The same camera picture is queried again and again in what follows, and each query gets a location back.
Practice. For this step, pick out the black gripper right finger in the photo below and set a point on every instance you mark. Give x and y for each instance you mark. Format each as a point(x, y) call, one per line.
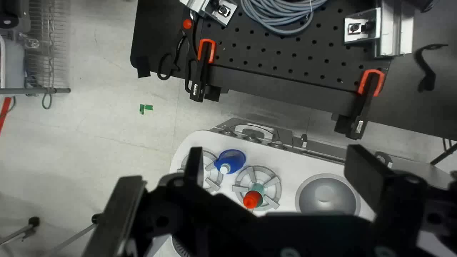
point(371, 176)

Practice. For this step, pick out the aluminium extrusion bracket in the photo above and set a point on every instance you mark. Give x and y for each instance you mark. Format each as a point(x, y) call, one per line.
point(214, 7)
point(380, 29)

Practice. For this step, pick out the blue detergent bottle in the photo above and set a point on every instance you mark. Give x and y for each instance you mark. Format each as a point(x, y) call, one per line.
point(230, 160)

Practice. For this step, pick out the black perforated breadboard table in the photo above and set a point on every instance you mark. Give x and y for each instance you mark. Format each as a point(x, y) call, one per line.
point(294, 57)

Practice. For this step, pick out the grey toy sink bowl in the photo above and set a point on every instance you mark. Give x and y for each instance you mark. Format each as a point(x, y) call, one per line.
point(326, 194)

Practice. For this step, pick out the orange black bar clamp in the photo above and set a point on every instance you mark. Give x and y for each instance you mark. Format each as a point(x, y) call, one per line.
point(204, 61)
point(364, 100)

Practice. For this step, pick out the black tripod leg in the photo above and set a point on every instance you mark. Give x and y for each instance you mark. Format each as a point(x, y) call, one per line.
point(72, 240)
point(19, 230)

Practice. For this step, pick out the red round button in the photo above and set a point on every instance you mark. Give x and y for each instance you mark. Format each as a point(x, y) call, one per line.
point(187, 23)

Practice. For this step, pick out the grey toy faucet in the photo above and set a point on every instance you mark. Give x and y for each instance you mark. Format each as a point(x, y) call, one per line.
point(257, 130)

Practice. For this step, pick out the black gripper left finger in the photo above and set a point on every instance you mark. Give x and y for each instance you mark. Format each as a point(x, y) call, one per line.
point(116, 214)

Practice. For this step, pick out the white toy kitchen unit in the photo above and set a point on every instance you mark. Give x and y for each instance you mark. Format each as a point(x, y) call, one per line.
point(286, 161)

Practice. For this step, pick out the teal bottle with orange cap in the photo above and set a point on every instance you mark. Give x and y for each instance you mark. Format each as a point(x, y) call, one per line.
point(251, 198)

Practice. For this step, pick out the grey toy stove burner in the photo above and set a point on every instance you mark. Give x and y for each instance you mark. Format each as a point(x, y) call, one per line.
point(211, 171)
point(266, 179)

